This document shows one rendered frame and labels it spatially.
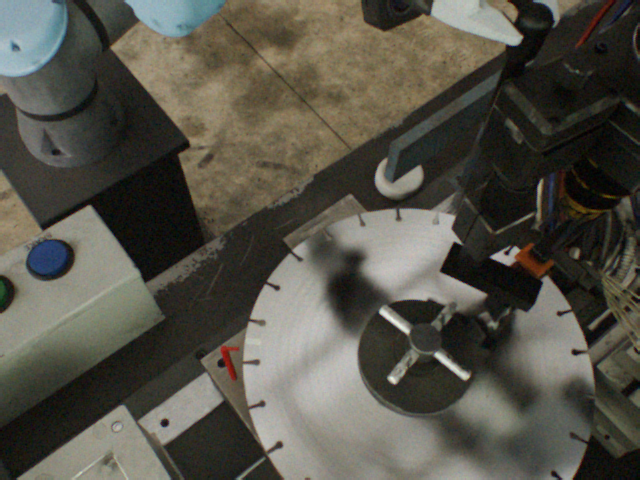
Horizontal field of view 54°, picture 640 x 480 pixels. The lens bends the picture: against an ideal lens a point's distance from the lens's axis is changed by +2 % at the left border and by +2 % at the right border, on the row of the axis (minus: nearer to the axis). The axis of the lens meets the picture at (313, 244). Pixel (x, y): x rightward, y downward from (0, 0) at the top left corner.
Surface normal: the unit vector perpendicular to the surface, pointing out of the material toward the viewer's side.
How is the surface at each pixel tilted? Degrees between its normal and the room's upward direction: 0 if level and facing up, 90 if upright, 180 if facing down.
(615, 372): 0
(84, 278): 0
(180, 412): 0
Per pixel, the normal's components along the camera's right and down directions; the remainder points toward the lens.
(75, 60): 0.83, 0.50
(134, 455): 0.01, -0.46
